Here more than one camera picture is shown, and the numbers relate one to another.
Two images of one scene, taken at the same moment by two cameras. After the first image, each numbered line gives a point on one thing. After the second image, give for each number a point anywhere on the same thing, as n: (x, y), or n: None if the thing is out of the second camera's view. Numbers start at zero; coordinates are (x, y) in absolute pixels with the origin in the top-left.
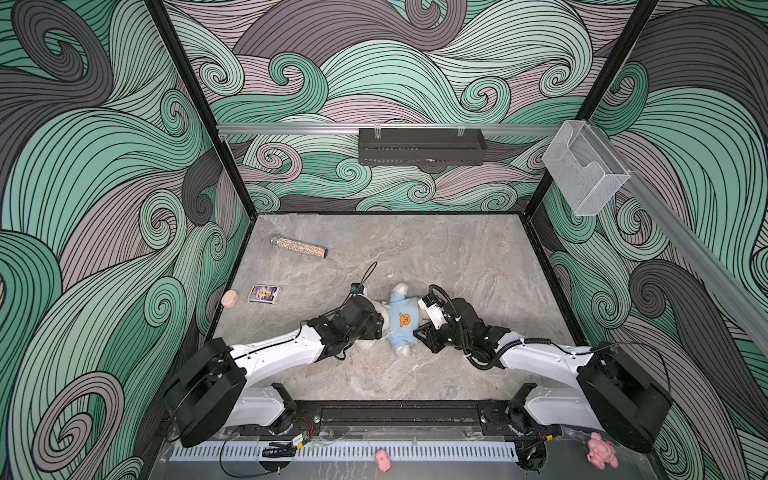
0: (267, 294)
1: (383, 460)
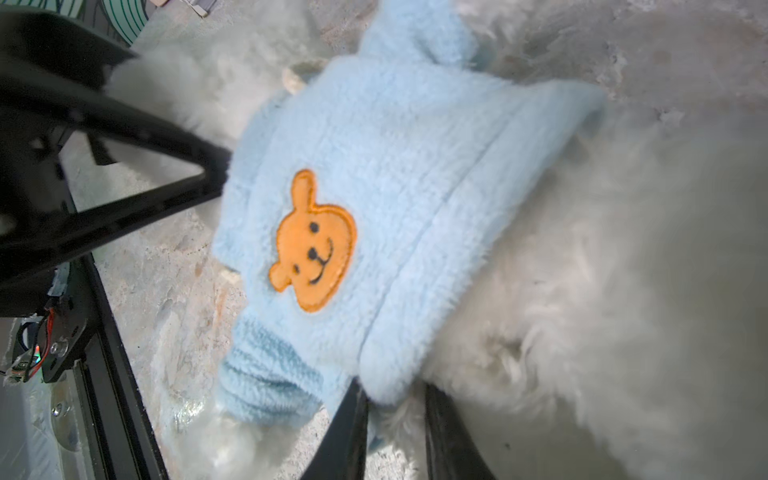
0: (203, 7)
1: None
